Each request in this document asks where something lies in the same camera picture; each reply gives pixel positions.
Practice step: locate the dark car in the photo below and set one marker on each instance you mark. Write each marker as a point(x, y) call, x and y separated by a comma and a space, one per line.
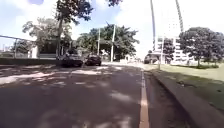
point(71, 60)
point(93, 60)

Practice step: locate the pale pole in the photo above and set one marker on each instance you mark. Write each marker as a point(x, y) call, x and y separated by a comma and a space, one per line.
point(98, 41)
point(113, 43)

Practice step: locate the broad green tree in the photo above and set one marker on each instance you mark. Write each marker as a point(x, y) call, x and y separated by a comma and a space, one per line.
point(123, 40)

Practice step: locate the vehicle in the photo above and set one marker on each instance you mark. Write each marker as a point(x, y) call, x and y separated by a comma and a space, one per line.
point(150, 58)

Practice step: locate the grey asphalt road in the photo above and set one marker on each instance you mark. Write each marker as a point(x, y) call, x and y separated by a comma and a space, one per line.
point(83, 100)

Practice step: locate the thin pole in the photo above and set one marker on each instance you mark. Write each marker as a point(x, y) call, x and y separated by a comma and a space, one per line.
point(161, 53)

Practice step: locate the small tree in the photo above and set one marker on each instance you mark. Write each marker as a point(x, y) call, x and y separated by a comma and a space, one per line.
point(168, 48)

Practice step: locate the round dark green tree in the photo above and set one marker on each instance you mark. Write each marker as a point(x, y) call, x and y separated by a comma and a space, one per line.
point(201, 43)

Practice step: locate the grey concrete kerb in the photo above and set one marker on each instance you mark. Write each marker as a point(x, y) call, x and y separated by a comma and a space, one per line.
point(196, 106)

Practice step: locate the grass verge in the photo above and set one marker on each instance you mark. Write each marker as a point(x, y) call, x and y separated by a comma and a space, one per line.
point(206, 83)

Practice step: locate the low dark wall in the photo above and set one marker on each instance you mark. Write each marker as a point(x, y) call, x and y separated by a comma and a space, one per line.
point(23, 61)

